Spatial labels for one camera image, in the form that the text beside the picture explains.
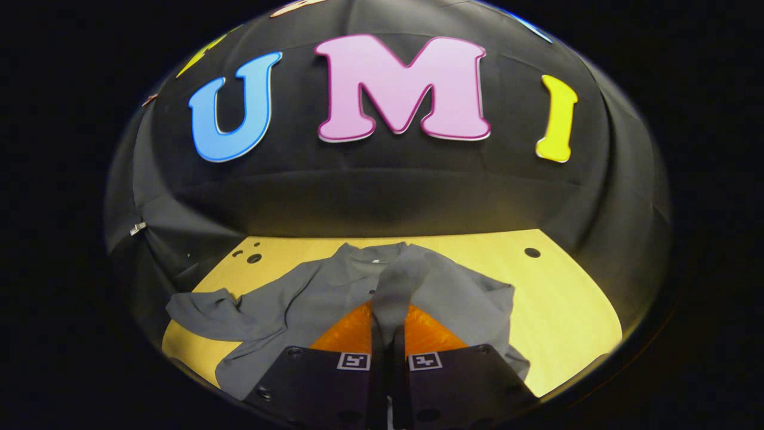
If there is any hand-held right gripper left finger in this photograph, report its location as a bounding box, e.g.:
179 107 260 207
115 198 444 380
245 300 384 430

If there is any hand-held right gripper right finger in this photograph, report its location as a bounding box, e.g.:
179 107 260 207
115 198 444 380
391 303 538 430

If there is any grey button-up shirt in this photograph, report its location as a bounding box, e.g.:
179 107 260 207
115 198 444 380
166 242 531 401

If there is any black backdrop cloth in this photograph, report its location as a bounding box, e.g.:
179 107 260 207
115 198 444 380
104 0 675 383

